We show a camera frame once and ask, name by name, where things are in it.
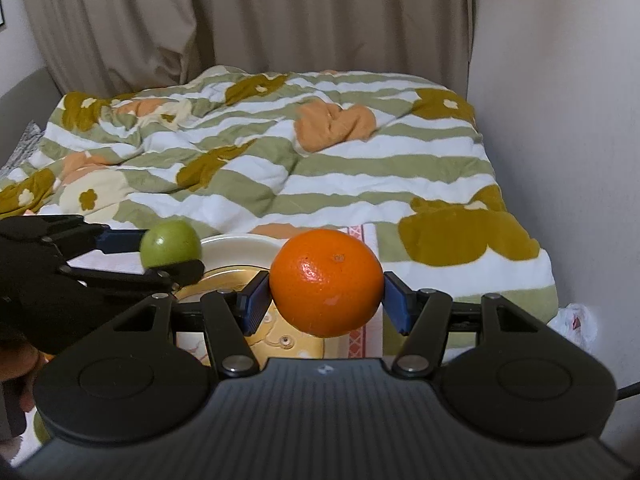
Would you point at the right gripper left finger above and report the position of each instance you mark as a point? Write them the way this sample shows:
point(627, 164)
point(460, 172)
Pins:
point(229, 318)

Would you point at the beige curtain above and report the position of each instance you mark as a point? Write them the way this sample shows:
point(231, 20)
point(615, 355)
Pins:
point(109, 47)

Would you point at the large orange mandarin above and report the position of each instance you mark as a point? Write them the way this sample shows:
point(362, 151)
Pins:
point(326, 283)

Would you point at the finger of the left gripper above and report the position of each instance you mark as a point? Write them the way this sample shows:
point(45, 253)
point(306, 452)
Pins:
point(112, 241)
point(159, 279)

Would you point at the grey sofa headboard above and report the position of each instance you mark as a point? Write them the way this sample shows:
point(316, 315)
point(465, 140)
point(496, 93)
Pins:
point(31, 100)

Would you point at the grey patterned pillow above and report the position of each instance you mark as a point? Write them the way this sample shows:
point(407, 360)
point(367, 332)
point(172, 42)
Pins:
point(26, 147)

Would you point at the white plastic bag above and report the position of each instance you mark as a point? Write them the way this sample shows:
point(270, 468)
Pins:
point(576, 323)

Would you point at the cream fruit bowl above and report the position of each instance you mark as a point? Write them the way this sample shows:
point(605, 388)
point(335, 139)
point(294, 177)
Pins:
point(231, 261)

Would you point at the green apple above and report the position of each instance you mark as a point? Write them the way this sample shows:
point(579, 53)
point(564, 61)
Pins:
point(169, 242)

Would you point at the striped floral blanket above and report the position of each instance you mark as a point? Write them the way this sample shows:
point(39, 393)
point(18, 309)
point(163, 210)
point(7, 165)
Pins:
point(396, 156)

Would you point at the person left hand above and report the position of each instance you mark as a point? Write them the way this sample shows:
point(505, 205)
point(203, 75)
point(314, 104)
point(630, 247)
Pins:
point(22, 362)

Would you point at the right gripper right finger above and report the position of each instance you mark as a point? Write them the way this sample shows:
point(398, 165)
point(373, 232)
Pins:
point(422, 316)

